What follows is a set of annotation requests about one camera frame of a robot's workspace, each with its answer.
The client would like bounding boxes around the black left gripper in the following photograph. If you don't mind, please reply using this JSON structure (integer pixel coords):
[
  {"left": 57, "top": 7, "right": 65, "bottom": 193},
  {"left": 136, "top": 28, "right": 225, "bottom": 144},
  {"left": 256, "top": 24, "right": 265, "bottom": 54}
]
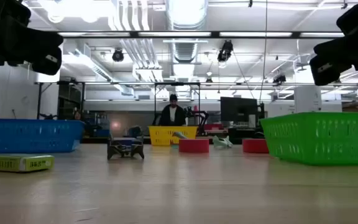
[{"left": 0, "top": 0, "right": 64, "bottom": 76}]

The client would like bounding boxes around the teal staple remover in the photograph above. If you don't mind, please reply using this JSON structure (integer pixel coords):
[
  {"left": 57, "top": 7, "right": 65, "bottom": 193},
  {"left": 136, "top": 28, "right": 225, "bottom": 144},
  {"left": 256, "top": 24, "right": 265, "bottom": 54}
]
[{"left": 212, "top": 135, "right": 234, "bottom": 149}]

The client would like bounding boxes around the pinkish red tape roll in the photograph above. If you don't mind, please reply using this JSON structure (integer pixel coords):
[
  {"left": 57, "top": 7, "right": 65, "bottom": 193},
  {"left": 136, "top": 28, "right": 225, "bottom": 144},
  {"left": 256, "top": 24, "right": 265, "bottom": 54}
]
[{"left": 178, "top": 138, "right": 210, "bottom": 154}]

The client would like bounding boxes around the white pillar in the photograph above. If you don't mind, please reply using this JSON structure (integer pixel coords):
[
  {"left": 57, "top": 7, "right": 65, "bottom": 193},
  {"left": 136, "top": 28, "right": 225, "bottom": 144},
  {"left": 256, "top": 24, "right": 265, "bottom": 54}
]
[{"left": 293, "top": 86, "right": 323, "bottom": 113}]

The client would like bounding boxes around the green plastic basket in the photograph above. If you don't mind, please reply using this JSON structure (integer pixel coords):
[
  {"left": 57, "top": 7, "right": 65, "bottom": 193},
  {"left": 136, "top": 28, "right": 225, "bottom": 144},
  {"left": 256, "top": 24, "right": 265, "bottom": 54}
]
[{"left": 259, "top": 111, "right": 358, "bottom": 166}]

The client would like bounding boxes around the blue plastic basket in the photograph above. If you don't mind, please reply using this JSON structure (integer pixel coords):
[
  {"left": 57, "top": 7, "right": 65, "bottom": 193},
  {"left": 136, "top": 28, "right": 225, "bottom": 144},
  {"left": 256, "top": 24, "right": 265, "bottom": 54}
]
[{"left": 0, "top": 118, "right": 85, "bottom": 154}]

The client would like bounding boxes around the black computer monitor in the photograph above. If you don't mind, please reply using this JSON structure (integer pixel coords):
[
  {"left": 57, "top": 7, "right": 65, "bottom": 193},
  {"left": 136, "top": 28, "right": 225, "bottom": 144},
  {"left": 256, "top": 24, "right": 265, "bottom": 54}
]
[{"left": 220, "top": 96, "right": 259, "bottom": 124}]

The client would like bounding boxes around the yellow plastic basket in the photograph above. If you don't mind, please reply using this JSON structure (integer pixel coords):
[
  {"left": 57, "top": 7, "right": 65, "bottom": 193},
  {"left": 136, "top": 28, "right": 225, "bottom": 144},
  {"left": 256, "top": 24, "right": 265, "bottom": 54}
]
[{"left": 148, "top": 125, "right": 199, "bottom": 147}]

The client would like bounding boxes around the thin hanging cable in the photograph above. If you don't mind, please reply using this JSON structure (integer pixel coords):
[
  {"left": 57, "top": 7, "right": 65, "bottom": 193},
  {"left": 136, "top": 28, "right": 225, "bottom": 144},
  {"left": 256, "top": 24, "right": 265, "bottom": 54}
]
[{"left": 259, "top": 0, "right": 269, "bottom": 103}]

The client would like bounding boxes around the black aluminium rig frame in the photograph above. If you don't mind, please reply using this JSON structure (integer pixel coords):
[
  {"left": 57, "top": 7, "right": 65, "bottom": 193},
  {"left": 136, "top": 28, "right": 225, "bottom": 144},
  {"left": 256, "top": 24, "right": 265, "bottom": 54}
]
[{"left": 51, "top": 30, "right": 347, "bottom": 40}]

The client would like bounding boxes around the silver ceiling air duct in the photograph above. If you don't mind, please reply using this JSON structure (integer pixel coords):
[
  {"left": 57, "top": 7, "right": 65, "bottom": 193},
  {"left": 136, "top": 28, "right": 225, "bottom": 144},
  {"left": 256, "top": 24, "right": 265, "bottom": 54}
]
[{"left": 165, "top": 0, "right": 209, "bottom": 63}]

